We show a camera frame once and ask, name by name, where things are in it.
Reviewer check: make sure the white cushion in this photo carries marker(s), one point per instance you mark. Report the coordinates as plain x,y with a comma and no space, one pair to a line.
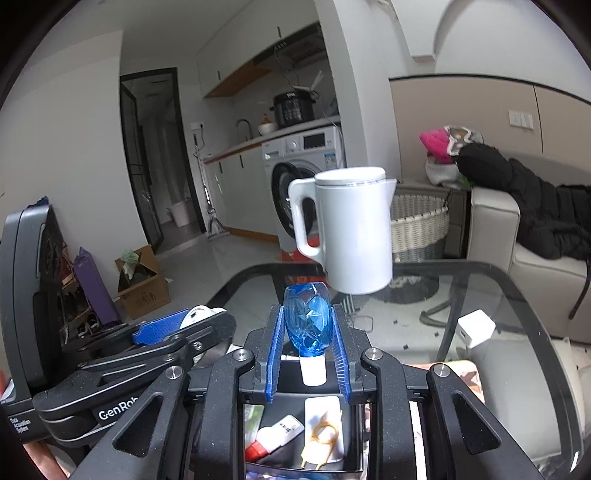
521,392

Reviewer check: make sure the mop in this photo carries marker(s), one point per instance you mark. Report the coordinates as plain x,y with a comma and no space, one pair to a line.
217,230

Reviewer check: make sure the green plastic bag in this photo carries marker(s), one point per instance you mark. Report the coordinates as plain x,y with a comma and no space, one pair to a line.
130,258

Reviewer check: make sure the white bowl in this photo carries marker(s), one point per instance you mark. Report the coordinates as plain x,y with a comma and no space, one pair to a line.
267,129

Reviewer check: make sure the spotted slipper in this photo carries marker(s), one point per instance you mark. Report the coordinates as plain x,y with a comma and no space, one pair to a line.
413,287

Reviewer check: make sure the purple bag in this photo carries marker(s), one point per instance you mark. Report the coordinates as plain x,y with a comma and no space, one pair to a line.
94,286

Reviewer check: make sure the white wall cabinets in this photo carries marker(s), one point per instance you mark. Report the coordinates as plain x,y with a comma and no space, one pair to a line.
231,60

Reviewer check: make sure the pink cloth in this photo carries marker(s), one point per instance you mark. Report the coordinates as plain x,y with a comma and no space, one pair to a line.
434,143

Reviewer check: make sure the kitchen faucet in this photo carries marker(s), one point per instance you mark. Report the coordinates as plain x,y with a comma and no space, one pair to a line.
244,125

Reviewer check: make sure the person's left hand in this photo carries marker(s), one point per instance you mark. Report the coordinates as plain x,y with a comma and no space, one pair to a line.
46,464

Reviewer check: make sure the black cardboard box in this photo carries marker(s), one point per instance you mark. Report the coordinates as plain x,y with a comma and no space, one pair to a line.
286,401

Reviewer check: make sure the black framed glass door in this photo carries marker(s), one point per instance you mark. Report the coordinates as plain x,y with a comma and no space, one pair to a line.
134,161

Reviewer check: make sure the wicker basket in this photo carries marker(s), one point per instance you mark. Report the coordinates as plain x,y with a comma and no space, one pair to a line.
418,221

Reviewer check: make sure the shoe rack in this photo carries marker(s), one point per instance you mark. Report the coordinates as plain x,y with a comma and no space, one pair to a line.
74,295

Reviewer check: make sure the white wall socket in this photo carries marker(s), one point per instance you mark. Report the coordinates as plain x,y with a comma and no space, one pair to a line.
521,119

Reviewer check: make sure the black puffer jacket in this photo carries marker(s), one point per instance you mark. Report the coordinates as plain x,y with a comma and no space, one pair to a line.
531,203

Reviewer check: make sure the brown cardboard box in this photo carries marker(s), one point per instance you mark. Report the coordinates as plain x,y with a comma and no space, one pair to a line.
147,297

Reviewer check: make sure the patterned plush hat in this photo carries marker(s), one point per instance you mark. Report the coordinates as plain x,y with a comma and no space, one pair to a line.
461,137

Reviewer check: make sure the yellow hair clip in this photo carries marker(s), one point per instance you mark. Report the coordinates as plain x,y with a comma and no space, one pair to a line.
318,438

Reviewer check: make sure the white base cabinets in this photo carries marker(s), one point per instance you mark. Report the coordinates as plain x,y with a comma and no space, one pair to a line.
244,194

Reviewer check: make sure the blue crystal cap bottle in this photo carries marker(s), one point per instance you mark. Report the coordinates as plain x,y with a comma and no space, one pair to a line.
307,318

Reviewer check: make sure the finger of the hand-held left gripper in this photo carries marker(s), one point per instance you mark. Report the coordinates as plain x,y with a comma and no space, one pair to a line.
157,330
203,337

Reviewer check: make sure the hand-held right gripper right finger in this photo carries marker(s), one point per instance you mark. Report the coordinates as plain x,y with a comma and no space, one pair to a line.
341,355

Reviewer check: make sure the range hood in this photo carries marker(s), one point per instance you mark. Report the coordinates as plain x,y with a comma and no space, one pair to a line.
300,48

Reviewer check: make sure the light grey sofa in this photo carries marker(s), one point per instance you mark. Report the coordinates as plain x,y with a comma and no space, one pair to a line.
531,286

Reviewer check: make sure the white grey cloth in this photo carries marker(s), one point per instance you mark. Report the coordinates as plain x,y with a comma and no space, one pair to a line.
443,174

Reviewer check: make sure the white electric kettle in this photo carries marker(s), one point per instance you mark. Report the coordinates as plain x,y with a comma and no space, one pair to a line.
355,230

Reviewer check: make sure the white tube with red cap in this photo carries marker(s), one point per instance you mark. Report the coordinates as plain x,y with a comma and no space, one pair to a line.
281,431

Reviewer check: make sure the white washing machine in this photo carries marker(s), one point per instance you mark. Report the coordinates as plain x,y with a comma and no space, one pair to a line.
318,147

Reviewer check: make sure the white charger adapter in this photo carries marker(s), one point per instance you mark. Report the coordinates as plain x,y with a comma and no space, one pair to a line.
475,327

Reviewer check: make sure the small green tin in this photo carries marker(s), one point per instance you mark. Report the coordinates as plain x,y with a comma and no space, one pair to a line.
251,417

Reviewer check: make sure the black pressure cooker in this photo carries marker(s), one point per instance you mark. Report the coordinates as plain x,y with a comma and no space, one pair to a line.
293,110

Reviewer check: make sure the white bucket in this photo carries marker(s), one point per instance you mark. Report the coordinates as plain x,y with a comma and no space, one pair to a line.
179,213

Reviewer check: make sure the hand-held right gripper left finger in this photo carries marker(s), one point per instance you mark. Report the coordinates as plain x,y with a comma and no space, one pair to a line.
275,350

